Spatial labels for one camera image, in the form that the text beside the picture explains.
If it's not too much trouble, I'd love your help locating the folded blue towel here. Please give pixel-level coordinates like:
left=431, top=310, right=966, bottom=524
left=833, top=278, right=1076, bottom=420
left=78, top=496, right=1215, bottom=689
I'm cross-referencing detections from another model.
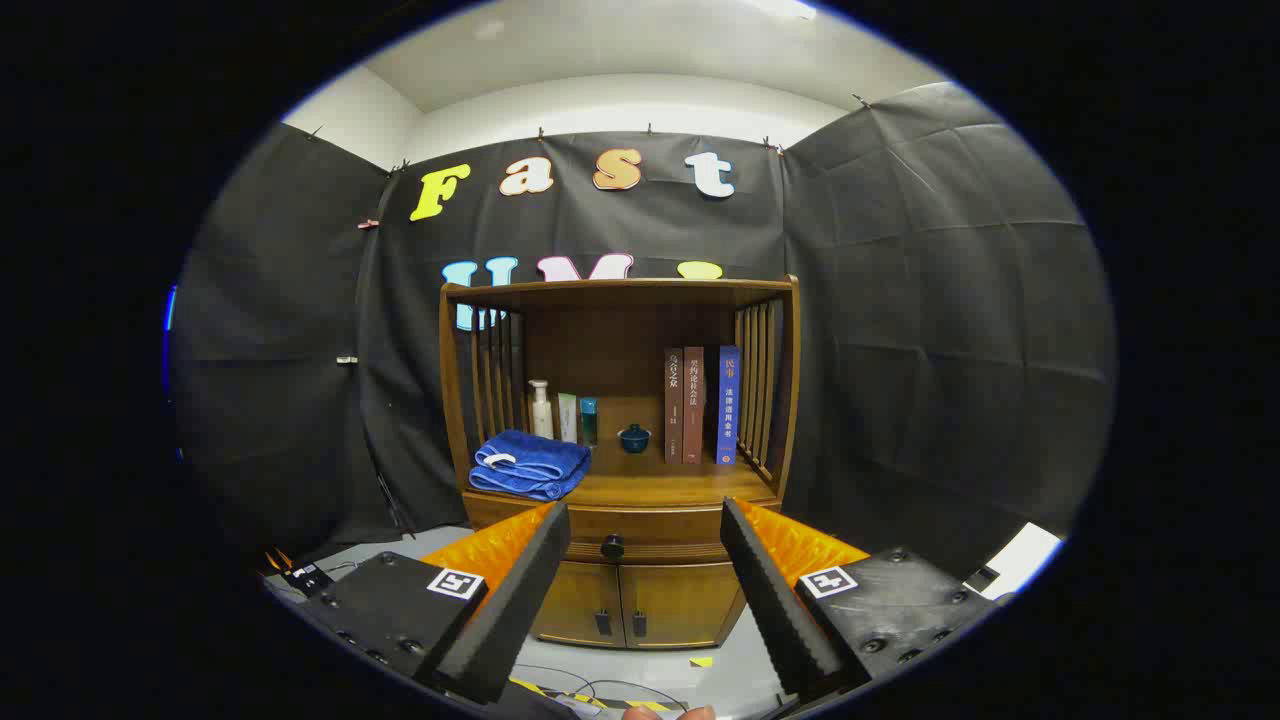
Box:
left=468, top=430, right=592, bottom=502

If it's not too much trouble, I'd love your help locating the wooden cabinet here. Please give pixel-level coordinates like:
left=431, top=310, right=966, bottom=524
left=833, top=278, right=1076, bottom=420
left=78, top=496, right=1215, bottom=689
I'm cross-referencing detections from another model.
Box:
left=438, top=275, right=801, bottom=651

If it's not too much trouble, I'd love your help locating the yellow black floor tape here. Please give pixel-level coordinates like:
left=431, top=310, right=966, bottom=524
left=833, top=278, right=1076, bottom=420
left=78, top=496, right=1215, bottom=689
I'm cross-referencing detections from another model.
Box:
left=510, top=677, right=673, bottom=714

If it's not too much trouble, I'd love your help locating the wooden countertop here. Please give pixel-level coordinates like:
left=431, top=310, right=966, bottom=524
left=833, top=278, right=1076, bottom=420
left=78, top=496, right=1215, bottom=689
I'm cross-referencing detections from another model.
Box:
left=470, top=440, right=779, bottom=509

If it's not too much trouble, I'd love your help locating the dark brown book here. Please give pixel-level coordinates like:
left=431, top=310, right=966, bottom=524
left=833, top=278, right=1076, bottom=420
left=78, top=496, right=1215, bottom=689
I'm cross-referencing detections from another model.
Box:
left=664, top=347, right=686, bottom=465

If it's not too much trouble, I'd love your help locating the blue book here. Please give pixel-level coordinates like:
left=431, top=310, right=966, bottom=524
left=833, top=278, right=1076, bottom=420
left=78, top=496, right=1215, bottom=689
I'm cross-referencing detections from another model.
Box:
left=705, top=345, right=741, bottom=466

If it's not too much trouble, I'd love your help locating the black floor cable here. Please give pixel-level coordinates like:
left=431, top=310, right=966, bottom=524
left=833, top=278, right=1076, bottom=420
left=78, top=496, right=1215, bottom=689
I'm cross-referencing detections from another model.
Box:
left=515, top=665, right=691, bottom=711

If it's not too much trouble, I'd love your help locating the wooden cabinet door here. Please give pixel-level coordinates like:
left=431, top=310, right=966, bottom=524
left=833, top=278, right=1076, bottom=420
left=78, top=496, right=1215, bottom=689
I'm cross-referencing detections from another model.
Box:
left=530, top=560, right=626, bottom=649
left=620, top=563, right=746, bottom=651

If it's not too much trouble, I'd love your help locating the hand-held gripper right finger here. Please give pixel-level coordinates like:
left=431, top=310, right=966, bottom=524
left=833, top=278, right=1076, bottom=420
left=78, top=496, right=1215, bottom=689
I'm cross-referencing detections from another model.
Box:
left=718, top=497, right=1004, bottom=706

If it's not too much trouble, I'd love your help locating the white board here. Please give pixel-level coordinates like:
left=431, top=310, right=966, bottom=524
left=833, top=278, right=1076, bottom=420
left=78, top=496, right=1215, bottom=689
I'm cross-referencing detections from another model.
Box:
left=965, top=522, right=1063, bottom=601

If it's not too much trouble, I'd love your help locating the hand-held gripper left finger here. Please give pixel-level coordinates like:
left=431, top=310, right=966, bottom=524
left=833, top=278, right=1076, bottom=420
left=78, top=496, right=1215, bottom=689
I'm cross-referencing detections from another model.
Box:
left=295, top=500, right=573, bottom=706

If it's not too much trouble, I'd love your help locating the reddish brown book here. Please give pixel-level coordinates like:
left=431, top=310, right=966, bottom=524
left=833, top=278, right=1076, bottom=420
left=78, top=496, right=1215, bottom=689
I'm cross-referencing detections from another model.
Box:
left=683, top=345, right=706, bottom=465

